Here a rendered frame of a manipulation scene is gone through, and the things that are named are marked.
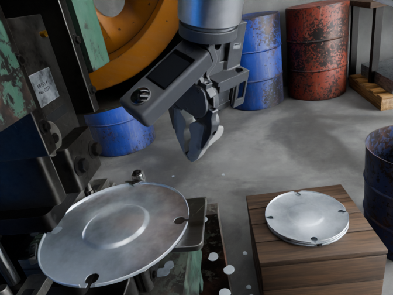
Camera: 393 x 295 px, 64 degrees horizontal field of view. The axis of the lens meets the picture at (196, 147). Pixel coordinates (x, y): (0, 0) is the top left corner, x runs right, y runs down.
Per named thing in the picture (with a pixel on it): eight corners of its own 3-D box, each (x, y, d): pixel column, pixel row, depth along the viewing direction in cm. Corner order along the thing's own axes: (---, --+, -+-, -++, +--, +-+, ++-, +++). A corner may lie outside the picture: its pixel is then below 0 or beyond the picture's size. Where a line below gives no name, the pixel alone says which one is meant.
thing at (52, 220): (101, 177, 69) (93, 155, 67) (59, 243, 51) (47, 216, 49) (34, 184, 71) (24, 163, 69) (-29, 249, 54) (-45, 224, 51)
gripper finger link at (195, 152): (225, 157, 51) (233, 109, 46) (199, 174, 48) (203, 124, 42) (211, 148, 53) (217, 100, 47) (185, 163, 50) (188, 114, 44)
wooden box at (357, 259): (338, 246, 148) (340, 184, 133) (378, 322, 114) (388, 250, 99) (252, 255, 151) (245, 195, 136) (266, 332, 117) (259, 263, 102)
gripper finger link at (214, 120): (216, 150, 45) (223, 96, 40) (208, 154, 44) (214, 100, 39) (193, 134, 48) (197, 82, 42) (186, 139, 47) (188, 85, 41)
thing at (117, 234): (78, 190, 77) (77, 188, 76) (195, 179, 73) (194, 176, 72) (4, 292, 51) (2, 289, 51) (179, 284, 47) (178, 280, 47)
